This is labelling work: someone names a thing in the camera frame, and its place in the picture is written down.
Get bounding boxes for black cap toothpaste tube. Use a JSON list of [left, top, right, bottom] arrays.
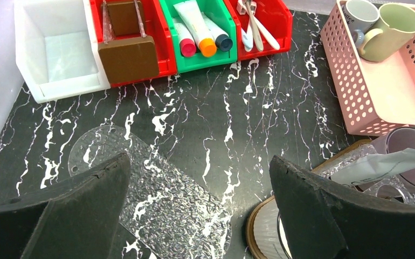
[[330, 148, 415, 186]]

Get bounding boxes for white plastic bin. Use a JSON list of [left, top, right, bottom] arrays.
[[14, 0, 110, 103]]

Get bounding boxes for white ribbed mug black rim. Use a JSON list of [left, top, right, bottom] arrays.
[[252, 198, 294, 259]]

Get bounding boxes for right red plastic bin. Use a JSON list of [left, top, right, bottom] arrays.
[[224, 1, 293, 61]]

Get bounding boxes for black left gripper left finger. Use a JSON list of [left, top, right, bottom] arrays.
[[0, 153, 131, 258]]

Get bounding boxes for left red plastic bin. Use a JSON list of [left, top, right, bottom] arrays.
[[85, 1, 177, 87]]

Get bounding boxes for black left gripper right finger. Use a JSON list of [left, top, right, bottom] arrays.
[[269, 155, 415, 258]]

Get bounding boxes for blue cap toothpaste tube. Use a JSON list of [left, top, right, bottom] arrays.
[[202, 12, 233, 52]]

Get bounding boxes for green plastic bin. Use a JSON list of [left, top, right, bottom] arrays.
[[160, 0, 238, 73]]

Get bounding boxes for orange cap toothpaste tube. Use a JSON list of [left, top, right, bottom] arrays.
[[173, 0, 217, 58]]

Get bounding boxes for brown oval wooden tray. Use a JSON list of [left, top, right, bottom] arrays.
[[245, 139, 372, 259]]

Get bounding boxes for purple mug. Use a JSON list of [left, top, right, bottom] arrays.
[[370, 127, 415, 193]]

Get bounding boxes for green mug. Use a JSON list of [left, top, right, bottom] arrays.
[[358, 3, 415, 63]]

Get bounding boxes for grey mug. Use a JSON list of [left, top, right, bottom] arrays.
[[342, 0, 379, 48]]

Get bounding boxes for clear textured square holder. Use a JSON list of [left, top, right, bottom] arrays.
[[312, 142, 415, 206]]

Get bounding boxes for pink perforated basket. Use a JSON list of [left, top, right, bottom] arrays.
[[320, 1, 415, 136]]

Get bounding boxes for brown wooden holder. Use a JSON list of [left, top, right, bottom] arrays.
[[98, 1, 160, 84]]

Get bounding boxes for white toothbrush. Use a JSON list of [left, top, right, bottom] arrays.
[[237, 1, 280, 50], [241, 25, 254, 52], [244, 0, 264, 51]]

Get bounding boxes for red plastic bin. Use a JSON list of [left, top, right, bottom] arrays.
[[85, 1, 177, 87], [224, 1, 293, 61]]

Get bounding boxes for pink cap toothpaste tube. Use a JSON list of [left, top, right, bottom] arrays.
[[172, 17, 197, 58]]

